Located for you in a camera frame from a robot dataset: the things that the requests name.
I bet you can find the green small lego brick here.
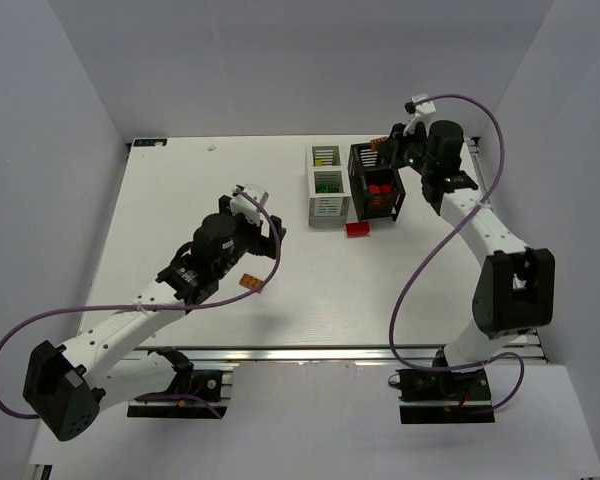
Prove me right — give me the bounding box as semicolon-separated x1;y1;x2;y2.
316;184;341;194

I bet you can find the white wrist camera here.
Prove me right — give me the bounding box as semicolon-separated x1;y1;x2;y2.
403;94;436;135
229;183;269;226

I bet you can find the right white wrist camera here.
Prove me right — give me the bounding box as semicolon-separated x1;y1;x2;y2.
403;94;436;135

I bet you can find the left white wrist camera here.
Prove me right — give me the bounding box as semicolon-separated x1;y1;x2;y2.
229;183;269;226

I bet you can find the left blue table label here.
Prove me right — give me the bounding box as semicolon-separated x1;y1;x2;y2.
132;138;168;148

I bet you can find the red lego brick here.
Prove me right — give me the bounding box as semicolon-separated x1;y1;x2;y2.
345;221;371;238

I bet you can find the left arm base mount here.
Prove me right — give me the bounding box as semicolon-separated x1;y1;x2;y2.
127;364;233;420

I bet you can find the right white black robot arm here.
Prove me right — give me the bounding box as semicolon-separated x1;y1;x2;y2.
373;120;555;370

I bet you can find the aluminium table rail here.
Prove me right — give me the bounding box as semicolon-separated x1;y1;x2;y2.
72;343;551;365

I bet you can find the red flower lego piece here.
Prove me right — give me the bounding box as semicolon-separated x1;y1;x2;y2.
368;184;393;195

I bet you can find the white slotted container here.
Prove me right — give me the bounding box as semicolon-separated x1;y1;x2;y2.
305;144;352;228

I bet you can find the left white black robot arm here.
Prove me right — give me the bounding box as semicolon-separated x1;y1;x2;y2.
23;184;286;442

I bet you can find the black slotted container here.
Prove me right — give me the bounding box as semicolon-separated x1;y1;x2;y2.
347;143;406;221

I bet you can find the orange small lego piece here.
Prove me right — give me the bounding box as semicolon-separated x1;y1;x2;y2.
370;137;388;152

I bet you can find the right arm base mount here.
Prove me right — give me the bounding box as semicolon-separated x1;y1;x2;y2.
388;369;495;425

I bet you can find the orange lego brick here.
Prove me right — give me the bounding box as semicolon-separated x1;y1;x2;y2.
239;273;264;293

